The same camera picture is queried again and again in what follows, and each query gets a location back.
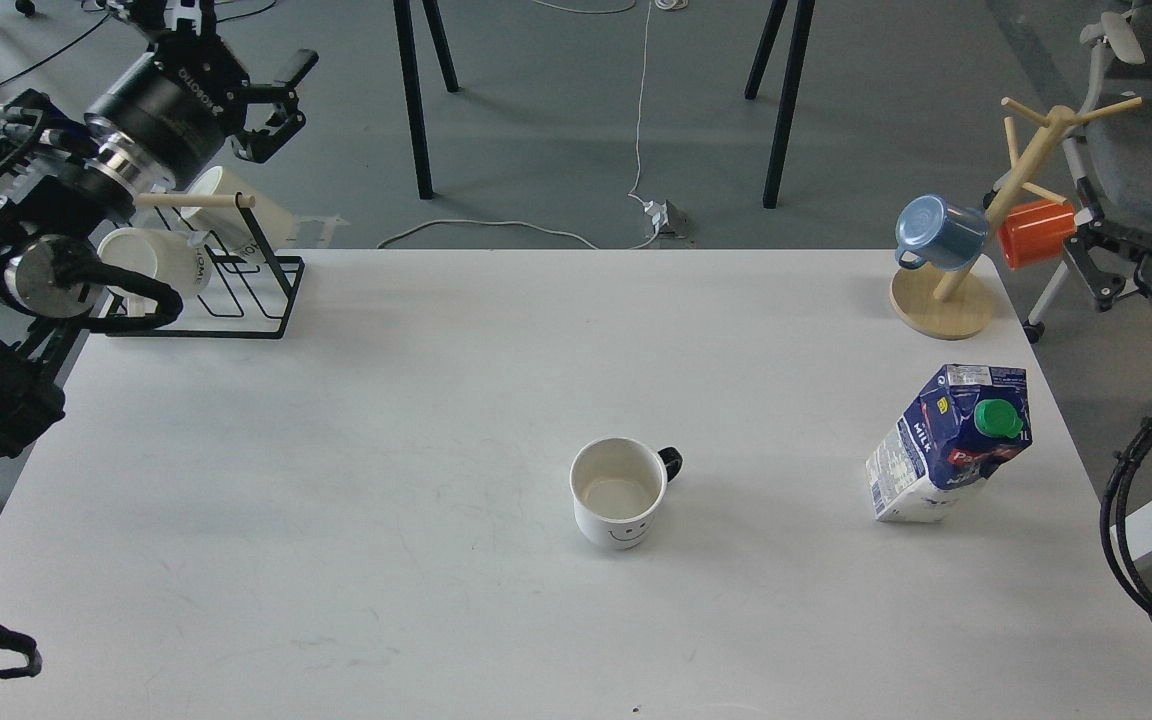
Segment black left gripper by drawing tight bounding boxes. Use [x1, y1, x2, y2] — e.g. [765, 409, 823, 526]
[84, 1, 320, 190]

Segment blue white milk carton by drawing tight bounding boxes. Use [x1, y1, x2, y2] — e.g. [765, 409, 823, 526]
[865, 364, 1033, 523]

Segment white smiley face mug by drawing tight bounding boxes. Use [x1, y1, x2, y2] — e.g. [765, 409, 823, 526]
[570, 437, 684, 551]

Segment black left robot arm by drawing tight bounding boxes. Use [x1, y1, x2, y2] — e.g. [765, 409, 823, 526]
[0, 1, 317, 457]

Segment orange mug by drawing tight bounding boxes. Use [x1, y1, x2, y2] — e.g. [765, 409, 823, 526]
[996, 199, 1076, 270]

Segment grey office chair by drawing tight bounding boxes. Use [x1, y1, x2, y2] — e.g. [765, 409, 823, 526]
[1024, 1, 1152, 341]

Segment cream mug on rack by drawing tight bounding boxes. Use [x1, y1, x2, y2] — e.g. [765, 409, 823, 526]
[180, 167, 296, 263]

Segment wooden mug tree stand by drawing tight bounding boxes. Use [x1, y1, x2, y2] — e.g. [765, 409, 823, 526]
[890, 96, 1144, 340]

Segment white mug on rack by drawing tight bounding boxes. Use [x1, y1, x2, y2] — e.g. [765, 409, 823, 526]
[99, 227, 212, 304]

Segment blue mug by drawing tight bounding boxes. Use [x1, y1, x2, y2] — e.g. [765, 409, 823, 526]
[893, 194, 990, 272]

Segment black table legs left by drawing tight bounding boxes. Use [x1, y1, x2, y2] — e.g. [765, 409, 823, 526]
[392, 0, 460, 200]

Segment black table legs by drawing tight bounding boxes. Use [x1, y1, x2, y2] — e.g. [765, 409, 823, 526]
[742, 1, 817, 209]
[392, 0, 460, 200]

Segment black table legs right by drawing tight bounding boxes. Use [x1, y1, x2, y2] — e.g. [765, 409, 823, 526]
[742, 1, 817, 209]

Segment white power adapter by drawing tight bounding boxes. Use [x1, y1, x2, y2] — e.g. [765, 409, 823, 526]
[643, 200, 690, 240]

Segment black wire cup rack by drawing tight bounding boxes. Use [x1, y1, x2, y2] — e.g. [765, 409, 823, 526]
[131, 192, 306, 340]

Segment white power cable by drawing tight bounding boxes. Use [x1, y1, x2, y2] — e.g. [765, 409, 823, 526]
[376, 0, 689, 250]

